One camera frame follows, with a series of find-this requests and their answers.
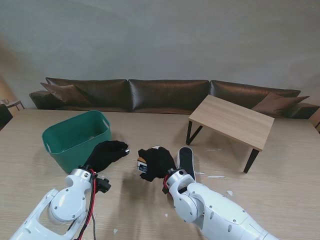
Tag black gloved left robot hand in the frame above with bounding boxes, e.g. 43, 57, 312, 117
83, 140, 131, 174

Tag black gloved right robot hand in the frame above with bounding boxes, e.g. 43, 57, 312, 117
137, 147, 177, 183

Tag yellow canvas sneaker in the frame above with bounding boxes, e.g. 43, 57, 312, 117
136, 146, 161, 174
176, 146, 197, 181

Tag green plastic basket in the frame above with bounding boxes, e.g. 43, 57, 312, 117
41, 110, 113, 174

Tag long white paper scrap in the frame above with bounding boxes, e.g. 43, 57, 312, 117
197, 171, 226, 180

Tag brown leather sofa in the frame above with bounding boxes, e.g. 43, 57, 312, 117
28, 77, 320, 120

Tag brown sofa cushion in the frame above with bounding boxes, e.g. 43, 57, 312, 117
251, 91, 310, 119
40, 82, 92, 106

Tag small wooden stand black legs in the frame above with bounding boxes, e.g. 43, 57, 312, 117
185, 94, 276, 174

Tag small wooden side table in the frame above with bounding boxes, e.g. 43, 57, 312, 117
0, 99, 26, 112

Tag wooden furniture edge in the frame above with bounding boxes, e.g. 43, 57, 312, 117
308, 107, 320, 133

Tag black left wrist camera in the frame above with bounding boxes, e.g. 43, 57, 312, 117
96, 176, 112, 194

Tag red black left arm cables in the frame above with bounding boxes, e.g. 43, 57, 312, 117
74, 168, 100, 240

